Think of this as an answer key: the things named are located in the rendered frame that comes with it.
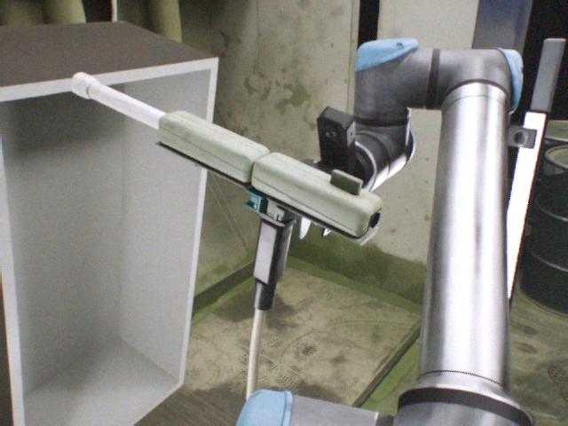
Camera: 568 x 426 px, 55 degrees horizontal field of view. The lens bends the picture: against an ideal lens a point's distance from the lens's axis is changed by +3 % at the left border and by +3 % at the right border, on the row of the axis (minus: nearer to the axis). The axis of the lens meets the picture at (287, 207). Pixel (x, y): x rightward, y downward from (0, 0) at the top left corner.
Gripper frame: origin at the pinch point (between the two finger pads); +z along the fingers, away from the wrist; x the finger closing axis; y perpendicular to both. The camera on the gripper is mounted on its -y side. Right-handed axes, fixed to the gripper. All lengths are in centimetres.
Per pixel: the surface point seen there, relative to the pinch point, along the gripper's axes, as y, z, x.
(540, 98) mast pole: 9, -134, -10
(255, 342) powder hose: 22.2, -0.2, -0.9
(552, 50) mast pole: -5, -134, -7
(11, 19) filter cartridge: 32, -87, 185
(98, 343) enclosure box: 124, -52, 93
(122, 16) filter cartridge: 33, -143, 185
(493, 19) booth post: 1, -218, 30
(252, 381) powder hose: 28.2, 0.7, -2.1
